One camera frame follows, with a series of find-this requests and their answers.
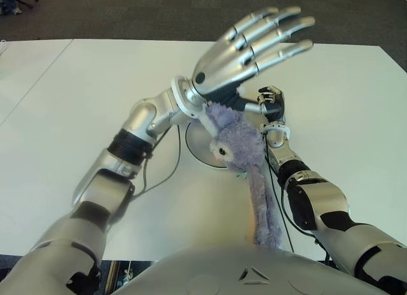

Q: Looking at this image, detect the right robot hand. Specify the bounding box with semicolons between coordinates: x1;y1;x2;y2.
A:
256;85;287;122

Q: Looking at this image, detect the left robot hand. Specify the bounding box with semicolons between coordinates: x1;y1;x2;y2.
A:
189;6;316;115

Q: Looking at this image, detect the purple plush bunny doll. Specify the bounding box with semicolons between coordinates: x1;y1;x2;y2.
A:
202;85;284;249

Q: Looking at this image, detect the white plate black rim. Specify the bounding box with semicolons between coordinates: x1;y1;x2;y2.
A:
184;120;230;170

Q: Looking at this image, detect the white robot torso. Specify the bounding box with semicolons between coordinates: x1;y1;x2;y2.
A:
109;244;387;295

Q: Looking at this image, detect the person leg with sneaker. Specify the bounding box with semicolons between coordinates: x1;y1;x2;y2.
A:
0;0;22;16

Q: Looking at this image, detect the metal table leg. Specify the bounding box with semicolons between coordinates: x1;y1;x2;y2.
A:
106;260;121;291

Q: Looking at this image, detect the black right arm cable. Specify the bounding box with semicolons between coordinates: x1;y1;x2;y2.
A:
266;158;296;254

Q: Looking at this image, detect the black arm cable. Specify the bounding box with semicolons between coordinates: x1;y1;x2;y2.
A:
266;158;296;254
131;125;183;201

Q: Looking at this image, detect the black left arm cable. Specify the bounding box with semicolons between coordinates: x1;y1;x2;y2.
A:
131;125;183;201

